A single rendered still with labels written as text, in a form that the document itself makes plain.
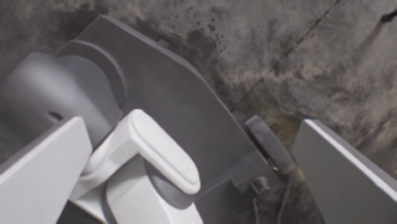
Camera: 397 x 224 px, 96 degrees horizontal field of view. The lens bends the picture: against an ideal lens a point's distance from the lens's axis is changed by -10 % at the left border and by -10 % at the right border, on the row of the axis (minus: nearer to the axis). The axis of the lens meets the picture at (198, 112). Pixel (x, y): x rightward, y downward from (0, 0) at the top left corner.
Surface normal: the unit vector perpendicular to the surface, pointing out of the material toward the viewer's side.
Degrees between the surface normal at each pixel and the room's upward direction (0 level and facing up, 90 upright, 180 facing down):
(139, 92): 0
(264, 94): 0
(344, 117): 0
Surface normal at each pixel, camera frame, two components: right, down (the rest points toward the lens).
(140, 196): -0.28, -0.14
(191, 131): 0.11, 0.37
